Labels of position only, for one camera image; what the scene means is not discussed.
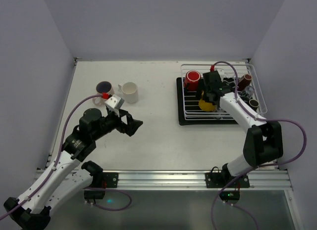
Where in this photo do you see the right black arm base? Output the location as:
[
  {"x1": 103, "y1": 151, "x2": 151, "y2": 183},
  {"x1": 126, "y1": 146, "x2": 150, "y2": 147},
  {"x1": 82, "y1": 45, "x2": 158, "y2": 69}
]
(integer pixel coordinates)
[{"x1": 205, "y1": 165, "x2": 250, "y2": 204}]

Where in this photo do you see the pale pink mug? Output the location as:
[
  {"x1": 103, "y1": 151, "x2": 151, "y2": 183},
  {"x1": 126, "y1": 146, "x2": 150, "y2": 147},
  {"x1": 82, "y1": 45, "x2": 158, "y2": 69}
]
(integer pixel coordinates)
[{"x1": 93, "y1": 81, "x2": 114, "y2": 106}]

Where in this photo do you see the red mug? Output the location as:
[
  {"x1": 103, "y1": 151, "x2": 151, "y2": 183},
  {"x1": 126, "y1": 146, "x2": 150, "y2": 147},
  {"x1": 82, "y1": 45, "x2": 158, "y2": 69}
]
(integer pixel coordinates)
[{"x1": 184, "y1": 70, "x2": 201, "y2": 92}]

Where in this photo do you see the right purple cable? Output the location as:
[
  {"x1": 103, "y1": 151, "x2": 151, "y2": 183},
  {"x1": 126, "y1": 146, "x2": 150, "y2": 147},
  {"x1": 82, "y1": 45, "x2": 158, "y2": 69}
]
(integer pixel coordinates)
[{"x1": 209, "y1": 61, "x2": 308, "y2": 230}]

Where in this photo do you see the white wire dish rack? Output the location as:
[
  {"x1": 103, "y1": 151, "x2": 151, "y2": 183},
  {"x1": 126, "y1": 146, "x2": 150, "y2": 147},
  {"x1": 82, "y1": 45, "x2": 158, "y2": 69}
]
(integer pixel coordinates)
[{"x1": 176, "y1": 62, "x2": 267, "y2": 125}]

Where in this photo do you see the dark brown cup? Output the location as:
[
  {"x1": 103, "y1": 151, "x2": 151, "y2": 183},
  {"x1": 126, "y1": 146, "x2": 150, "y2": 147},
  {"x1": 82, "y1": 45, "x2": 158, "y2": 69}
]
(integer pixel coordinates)
[{"x1": 238, "y1": 74, "x2": 252, "y2": 91}]

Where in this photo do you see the purple cable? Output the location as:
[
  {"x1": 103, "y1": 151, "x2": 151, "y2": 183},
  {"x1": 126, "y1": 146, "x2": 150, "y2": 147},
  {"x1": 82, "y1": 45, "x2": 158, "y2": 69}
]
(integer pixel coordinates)
[
  {"x1": 0, "y1": 92, "x2": 111, "y2": 220},
  {"x1": 209, "y1": 61, "x2": 308, "y2": 230}
]

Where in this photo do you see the clear glass cup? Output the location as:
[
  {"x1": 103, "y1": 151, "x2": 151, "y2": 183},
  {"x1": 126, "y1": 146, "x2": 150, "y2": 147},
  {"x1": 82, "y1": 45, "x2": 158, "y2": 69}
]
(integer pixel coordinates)
[
  {"x1": 240, "y1": 86, "x2": 255, "y2": 99},
  {"x1": 214, "y1": 107, "x2": 226, "y2": 119}
]

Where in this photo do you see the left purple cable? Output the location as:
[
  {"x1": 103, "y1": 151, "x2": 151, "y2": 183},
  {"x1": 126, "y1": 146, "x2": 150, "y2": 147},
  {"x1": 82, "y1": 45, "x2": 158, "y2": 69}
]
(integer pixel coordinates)
[{"x1": 0, "y1": 92, "x2": 111, "y2": 220}]

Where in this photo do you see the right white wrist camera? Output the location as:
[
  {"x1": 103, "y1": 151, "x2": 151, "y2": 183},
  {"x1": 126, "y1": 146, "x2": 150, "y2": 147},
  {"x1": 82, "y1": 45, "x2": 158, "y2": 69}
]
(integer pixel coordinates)
[{"x1": 217, "y1": 68, "x2": 225, "y2": 80}]

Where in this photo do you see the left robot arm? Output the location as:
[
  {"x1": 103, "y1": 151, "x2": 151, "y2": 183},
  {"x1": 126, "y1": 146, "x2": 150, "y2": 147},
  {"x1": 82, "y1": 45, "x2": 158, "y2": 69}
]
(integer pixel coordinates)
[{"x1": 4, "y1": 108, "x2": 143, "y2": 230}]

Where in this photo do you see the white faceted mug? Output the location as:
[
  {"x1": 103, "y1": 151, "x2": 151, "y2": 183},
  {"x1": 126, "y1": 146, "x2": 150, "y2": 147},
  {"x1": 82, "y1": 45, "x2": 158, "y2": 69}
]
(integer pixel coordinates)
[{"x1": 118, "y1": 82, "x2": 138, "y2": 104}]

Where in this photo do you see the yellow mug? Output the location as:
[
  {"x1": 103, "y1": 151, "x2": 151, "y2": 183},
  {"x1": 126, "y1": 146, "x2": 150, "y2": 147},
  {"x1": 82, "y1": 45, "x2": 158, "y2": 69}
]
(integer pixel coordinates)
[{"x1": 199, "y1": 92, "x2": 216, "y2": 112}]

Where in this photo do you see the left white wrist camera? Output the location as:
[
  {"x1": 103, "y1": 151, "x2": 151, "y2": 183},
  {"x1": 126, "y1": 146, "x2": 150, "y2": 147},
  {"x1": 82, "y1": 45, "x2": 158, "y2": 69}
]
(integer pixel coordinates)
[{"x1": 105, "y1": 94, "x2": 124, "y2": 112}]

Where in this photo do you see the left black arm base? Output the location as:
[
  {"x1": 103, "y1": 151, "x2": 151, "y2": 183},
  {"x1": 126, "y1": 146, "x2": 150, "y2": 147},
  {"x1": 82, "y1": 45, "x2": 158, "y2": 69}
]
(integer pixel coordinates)
[{"x1": 84, "y1": 172, "x2": 118, "y2": 200}]

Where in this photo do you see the aluminium mounting rail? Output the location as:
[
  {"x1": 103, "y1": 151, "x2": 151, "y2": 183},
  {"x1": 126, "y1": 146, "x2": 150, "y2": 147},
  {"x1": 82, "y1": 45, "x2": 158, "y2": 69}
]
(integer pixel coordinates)
[{"x1": 103, "y1": 170, "x2": 292, "y2": 191}]

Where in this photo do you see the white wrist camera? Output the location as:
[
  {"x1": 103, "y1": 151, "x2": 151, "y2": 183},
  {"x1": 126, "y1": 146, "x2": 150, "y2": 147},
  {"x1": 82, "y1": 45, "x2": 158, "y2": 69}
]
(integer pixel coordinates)
[
  {"x1": 217, "y1": 68, "x2": 225, "y2": 80},
  {"x1": 105, "y1": 94, "x2": 124, "y2": 112}
]

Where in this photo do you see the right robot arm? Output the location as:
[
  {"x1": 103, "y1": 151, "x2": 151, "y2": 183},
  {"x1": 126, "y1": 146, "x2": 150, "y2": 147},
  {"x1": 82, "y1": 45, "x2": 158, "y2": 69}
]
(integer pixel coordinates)
[{"x1": 198, "y1": 70, "x2": 283, "y2": 184}]

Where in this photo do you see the black drain tray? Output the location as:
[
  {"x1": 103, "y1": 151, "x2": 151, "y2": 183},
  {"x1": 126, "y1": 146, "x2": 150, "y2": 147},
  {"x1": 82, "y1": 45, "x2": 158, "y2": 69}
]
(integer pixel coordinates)
[{"x1": 176, "y1": 77, "x2": 237, "y2": 126}]

